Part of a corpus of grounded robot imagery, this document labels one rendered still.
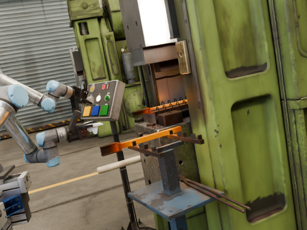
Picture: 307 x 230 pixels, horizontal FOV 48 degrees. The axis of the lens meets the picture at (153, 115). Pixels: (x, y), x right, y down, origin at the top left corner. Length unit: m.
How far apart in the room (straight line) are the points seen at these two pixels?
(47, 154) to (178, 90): 0.97
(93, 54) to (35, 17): 3.45
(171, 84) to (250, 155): 0.75
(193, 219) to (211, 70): 0.89
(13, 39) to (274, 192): 8.58
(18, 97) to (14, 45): 8.12
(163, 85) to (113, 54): 4.49
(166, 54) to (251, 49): 0.48
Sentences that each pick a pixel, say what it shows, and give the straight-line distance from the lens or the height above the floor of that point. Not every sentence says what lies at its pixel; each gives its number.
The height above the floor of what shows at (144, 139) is 0.92.
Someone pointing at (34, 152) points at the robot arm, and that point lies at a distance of 2.00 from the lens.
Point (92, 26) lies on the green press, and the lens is 6.88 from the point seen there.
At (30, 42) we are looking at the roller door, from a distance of 9.87.
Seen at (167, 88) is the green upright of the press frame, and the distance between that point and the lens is 2.33.
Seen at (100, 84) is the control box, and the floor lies 1.18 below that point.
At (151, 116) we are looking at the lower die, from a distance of 2.06.
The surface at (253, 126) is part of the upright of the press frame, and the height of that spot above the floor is 0.84.
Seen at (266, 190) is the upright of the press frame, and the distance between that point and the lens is 2.07.
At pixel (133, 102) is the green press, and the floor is 0.56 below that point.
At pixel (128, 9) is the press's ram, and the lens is 2.11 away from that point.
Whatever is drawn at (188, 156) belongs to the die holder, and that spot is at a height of 0.72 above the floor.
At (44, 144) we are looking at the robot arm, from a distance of 1.92.
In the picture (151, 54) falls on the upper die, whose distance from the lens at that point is 2.01.
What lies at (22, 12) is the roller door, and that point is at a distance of 9.98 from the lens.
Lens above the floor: 1.28
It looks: 9 degrees down
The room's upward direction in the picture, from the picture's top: 10 degrees counter-clockwise
